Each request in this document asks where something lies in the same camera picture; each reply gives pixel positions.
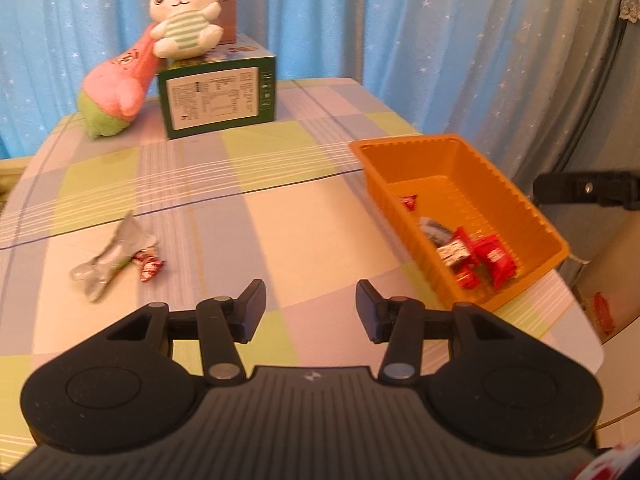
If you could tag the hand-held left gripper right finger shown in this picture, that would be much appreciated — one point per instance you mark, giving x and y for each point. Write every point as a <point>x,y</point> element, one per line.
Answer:
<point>362,310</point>

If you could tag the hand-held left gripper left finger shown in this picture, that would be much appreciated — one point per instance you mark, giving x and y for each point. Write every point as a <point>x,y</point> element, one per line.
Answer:
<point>259,305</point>

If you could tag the clear packet of dark seaweed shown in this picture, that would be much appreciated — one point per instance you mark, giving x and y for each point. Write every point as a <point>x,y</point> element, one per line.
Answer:
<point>435,230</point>

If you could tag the red packet with beige print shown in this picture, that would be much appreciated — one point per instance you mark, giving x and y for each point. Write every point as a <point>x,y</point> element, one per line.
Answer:
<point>454,250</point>

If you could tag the red patterned snack packet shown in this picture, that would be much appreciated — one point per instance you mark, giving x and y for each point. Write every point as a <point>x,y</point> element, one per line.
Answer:
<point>467,276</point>
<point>407,203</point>

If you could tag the red packet with white label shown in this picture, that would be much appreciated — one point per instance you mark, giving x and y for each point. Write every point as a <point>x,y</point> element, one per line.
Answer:
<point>495,260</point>

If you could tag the orange plastic basket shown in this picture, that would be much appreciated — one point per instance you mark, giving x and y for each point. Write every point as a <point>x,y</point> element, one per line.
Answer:
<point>500,185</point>

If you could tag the small red white candy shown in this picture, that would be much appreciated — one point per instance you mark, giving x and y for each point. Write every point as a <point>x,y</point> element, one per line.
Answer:
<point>149,266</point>

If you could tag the plaid tablecloth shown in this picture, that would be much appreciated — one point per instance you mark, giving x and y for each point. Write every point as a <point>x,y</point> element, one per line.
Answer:
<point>300,175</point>

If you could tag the silver foil snack packet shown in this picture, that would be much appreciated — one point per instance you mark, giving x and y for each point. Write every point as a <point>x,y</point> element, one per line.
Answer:
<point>112,255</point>

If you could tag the green box with white label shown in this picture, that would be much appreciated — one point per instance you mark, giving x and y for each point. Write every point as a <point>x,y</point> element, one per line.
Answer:
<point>215,100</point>

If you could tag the red sticker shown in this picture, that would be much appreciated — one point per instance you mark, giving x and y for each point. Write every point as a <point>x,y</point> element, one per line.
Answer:
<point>605,312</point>

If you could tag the pink and green plush toy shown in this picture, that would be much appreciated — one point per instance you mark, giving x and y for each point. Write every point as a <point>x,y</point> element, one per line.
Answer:
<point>115,87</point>

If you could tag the white bear plush toy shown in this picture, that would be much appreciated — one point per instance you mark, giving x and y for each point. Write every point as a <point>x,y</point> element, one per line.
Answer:
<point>182,25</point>

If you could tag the blue star curtain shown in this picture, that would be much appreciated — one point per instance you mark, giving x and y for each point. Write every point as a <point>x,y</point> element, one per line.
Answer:
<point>350,20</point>

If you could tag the brown cardboard box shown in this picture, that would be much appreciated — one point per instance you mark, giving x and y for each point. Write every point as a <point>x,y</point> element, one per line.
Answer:
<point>229,15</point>

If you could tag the red white cloth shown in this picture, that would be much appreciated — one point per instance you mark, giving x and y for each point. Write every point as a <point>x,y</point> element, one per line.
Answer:
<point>610,465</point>

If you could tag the grey curtain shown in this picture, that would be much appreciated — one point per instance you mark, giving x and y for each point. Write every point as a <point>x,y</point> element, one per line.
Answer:
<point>595,85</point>

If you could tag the black metal bracket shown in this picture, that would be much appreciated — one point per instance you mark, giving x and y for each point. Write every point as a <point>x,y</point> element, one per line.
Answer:
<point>575,187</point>

